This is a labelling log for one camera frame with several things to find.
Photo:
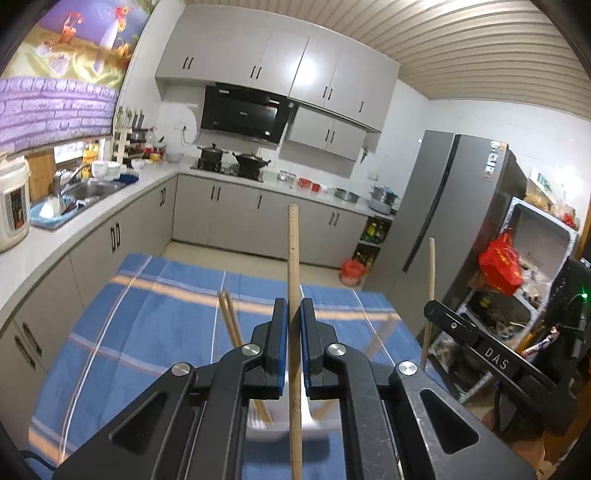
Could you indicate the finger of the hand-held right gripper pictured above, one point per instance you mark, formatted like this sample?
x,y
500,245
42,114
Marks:
x,y
489,353

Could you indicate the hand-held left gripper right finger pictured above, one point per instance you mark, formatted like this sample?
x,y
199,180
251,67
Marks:
x,y
305,350

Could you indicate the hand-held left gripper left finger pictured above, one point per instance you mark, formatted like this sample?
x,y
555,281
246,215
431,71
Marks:
x,y
281,350

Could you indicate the wooden chopstick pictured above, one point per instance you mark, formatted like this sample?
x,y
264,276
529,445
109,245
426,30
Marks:
x,y
431,277
228,318
294,258

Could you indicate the white utensil holder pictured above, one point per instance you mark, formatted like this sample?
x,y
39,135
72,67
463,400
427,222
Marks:
x,y
279,415

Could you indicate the red plastic bag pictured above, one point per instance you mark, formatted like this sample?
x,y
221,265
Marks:
x,y
501,265

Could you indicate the small red bag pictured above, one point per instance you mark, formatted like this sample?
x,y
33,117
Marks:
x,y
353,272

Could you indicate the group of oil bottles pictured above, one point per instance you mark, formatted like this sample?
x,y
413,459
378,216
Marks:
x,y
375,237

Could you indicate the blue plaid tablecloth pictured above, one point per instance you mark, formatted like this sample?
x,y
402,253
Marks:
x,y
152,314

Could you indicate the white storage shelf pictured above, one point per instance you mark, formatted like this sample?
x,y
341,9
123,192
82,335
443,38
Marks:
x,y
515,217

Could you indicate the grey base cabinets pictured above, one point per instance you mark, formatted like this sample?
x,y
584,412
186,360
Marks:
x,y
231,217

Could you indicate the grey refrigerator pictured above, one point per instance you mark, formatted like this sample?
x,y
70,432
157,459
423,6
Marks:
x,y
438,207

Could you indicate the steel basin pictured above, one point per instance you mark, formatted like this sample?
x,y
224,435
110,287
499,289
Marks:
x,y
347,194

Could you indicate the red food containers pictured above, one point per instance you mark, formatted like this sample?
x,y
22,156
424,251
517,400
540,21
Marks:
x,y
309,184

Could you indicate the steel steamer pot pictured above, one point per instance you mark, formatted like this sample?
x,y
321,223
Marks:
x,y
383,201

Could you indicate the glass jars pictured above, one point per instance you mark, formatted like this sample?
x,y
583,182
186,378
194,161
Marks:
x,y
286,177

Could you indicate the black gas stove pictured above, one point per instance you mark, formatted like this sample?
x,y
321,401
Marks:
x,y
229,172

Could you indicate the black wok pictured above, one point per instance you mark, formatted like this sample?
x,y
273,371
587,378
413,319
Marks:
x,y
249,162

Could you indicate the black scissors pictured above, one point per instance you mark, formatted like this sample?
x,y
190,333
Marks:
x,y
364,156

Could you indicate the black cooking pot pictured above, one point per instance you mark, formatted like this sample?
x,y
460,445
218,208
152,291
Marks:
x,y
212,157

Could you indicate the white bowl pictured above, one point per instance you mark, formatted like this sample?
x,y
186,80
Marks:
x,y
173,156

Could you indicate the blue rag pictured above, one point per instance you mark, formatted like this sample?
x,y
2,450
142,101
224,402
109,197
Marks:
x,y
129,176

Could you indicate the group of seasoning jars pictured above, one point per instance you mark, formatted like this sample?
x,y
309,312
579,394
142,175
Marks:
x,y
150,150

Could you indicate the black range hood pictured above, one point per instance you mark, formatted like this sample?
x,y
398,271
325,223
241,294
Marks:
x,y
240,110

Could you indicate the steel kitchen sink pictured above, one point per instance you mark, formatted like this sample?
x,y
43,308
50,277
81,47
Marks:
x,y
94,190

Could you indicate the stack of white bowls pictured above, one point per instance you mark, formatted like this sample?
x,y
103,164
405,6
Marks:
x,y
105,170

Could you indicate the blue dish tray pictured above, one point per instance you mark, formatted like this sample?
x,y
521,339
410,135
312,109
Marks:
x,y
60,221

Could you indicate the beige tiered dish rack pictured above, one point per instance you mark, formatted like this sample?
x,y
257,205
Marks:
x,y
123,145

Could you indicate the steel faucet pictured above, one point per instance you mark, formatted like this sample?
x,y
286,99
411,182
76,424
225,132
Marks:
x,y
74,175

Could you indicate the white plate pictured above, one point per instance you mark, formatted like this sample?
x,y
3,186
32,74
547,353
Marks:
x,y
50,207

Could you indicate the yellow bottle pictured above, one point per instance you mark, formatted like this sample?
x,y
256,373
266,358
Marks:
x,y
91,153

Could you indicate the wooden cutting board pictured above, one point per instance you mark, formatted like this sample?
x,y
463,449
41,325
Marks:
x,y
41,170

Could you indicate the white electric pressure cooker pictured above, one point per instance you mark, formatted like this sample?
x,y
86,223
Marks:
x,y
14,203

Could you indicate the purple brick printed blind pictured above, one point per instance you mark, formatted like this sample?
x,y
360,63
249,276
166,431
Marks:
x,y
60,101

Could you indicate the grey wall cabinets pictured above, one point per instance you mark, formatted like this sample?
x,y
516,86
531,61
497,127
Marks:
x,y
286,64

